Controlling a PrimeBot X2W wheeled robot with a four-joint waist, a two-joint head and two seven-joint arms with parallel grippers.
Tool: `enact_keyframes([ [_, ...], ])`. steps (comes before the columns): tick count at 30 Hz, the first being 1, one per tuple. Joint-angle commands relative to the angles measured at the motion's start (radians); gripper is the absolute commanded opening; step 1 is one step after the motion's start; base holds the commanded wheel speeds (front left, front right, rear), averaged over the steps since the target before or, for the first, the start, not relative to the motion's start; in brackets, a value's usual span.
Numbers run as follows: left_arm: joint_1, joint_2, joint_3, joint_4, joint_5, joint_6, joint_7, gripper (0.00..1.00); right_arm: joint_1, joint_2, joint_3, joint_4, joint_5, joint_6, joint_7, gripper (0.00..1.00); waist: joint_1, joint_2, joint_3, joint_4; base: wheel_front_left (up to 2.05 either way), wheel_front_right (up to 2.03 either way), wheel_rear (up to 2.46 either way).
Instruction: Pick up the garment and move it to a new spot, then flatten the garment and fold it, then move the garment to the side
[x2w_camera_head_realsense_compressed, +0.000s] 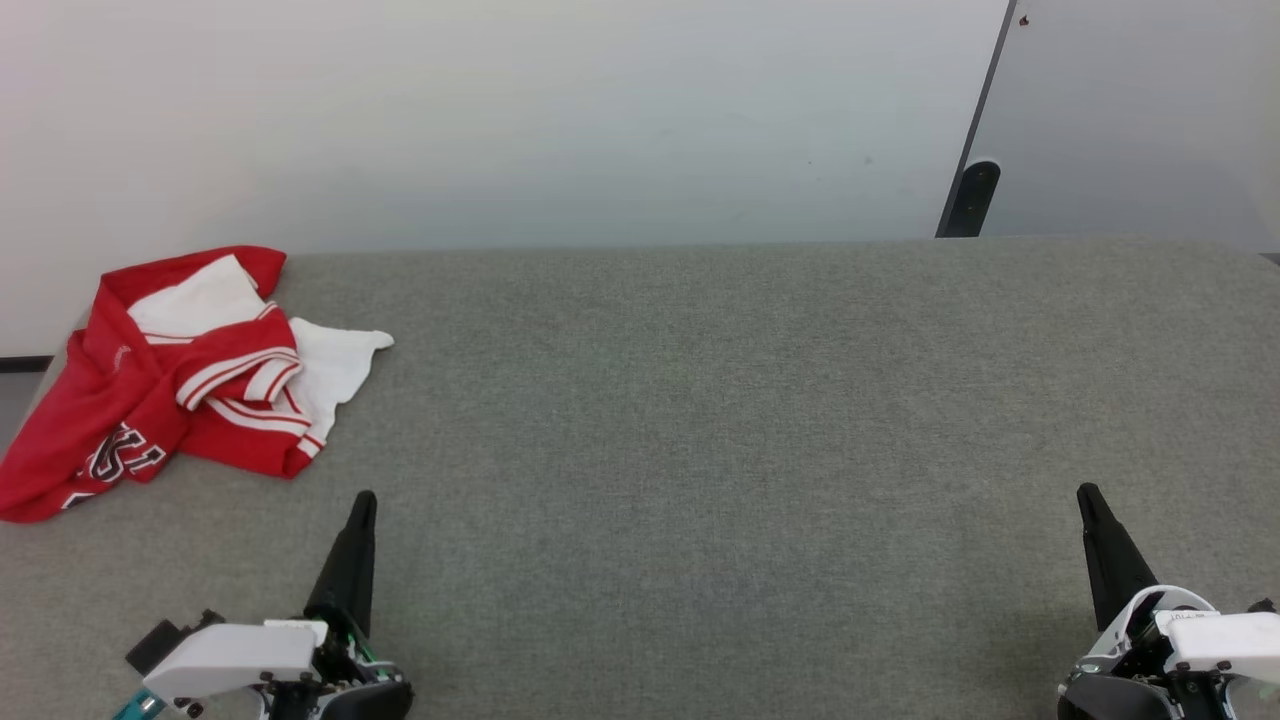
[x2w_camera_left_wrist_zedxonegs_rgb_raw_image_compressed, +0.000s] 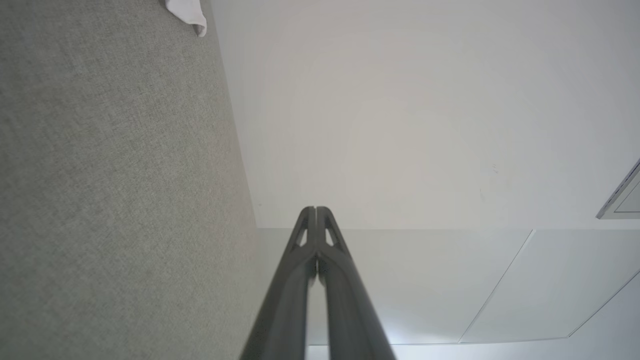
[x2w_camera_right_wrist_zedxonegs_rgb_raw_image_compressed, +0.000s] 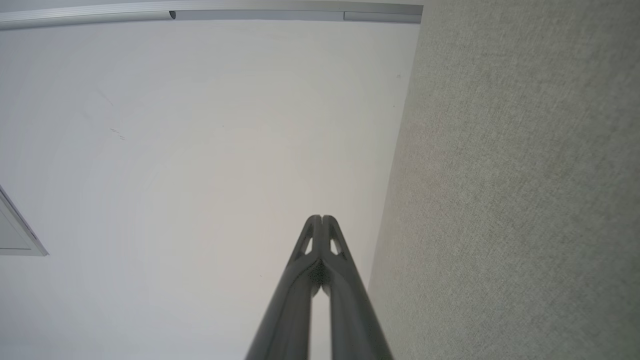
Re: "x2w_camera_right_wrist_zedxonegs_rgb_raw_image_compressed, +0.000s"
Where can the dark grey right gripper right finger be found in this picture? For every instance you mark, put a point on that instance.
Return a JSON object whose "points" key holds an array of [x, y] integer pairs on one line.
{"points": [[352, 310]]}

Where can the white framed panel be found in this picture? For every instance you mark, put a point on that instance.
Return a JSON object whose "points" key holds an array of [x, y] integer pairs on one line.
{"points": [[12, 235]]}

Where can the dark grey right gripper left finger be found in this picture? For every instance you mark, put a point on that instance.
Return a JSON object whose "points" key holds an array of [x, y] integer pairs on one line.
{"points": [[292, 300]]}

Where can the grey metal rail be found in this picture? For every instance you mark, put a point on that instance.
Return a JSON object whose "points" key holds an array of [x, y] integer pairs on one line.
{"points": [[250, 12]]}

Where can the grey fabric sofa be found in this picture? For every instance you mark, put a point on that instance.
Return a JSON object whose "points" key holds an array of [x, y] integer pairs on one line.
{"points": [[525, 190]]}

